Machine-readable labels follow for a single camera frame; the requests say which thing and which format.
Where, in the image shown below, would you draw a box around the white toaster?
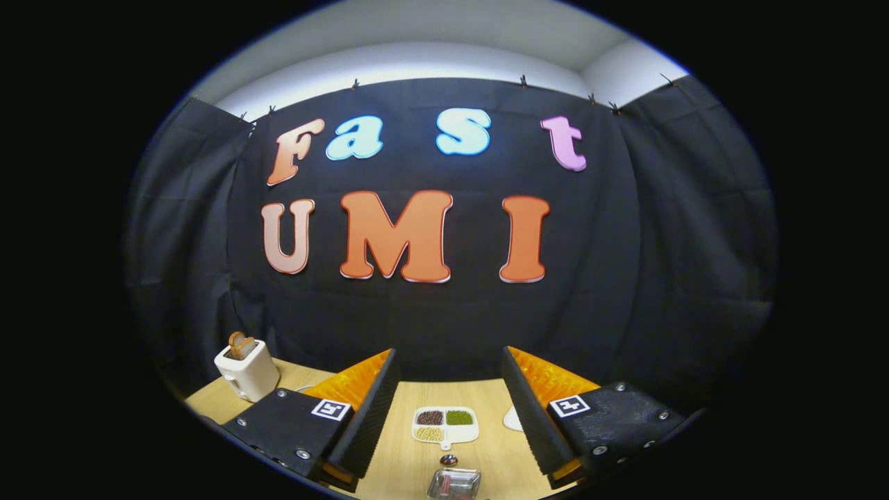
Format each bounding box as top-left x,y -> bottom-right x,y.
214,338 -> 281,403

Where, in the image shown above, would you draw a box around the metal wire cutlery basket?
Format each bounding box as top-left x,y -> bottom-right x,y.
426,467 -> 482,500

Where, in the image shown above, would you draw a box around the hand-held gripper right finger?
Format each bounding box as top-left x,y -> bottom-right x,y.
501,345 -> 688,490

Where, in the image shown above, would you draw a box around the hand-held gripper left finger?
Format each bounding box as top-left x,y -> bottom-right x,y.
222,347 -> 402,494

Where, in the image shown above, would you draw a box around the white divided tray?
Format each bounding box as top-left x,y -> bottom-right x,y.
412,406 -> 480,450

